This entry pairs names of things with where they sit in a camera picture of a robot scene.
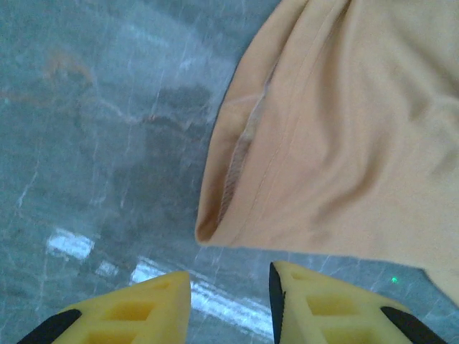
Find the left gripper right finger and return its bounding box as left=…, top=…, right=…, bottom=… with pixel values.
left=268, top=260, right=449, bottom=344

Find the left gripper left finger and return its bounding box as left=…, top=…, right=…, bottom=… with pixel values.
left=16, top=271, right=191, bottom=344

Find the orange-brown t-shirt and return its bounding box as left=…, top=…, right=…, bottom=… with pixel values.
left=194, top=0, right=459, bottom=309

